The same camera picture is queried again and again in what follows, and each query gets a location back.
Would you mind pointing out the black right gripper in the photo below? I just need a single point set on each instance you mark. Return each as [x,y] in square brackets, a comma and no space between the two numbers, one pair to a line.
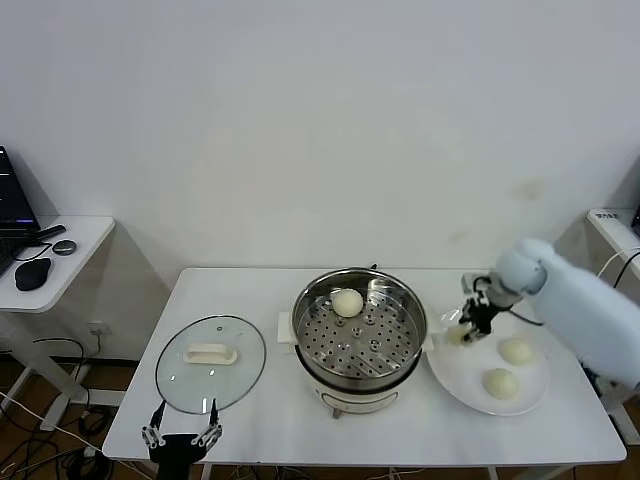
[479,315]

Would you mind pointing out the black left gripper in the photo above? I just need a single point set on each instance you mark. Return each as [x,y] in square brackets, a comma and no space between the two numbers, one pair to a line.
[175,447]

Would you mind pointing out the white steamed baozi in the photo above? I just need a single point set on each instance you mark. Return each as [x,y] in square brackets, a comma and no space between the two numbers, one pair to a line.
[347,302]
[499,384]
[456,336]
[516,351]

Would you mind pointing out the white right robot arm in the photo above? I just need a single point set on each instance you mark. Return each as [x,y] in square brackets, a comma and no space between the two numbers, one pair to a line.
[575,310]

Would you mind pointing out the stainless steel steamer basket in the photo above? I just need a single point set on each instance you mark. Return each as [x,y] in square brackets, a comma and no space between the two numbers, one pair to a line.
[400,305]

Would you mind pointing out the white round plate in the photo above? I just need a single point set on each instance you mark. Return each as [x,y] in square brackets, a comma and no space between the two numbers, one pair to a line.
[460,385]

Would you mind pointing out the white side table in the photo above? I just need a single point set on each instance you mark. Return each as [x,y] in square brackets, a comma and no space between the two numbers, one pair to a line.
[75,270]
[615,227]

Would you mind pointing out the black computer mouse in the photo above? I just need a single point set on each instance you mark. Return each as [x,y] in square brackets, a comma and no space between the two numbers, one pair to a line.
[32,275]

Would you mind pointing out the black round puck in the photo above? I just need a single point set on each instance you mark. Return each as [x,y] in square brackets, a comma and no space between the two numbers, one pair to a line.
[65,247]

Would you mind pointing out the black stick device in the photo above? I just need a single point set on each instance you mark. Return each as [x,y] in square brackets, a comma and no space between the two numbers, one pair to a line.
[50,232]

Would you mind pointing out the black laptop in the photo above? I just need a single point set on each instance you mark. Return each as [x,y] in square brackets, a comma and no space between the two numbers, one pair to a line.
[10,200]

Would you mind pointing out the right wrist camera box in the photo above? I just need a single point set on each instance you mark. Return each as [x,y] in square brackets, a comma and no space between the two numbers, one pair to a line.
[472,283]

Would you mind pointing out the white wall socket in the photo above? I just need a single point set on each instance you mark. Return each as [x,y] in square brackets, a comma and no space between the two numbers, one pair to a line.
[97,329]

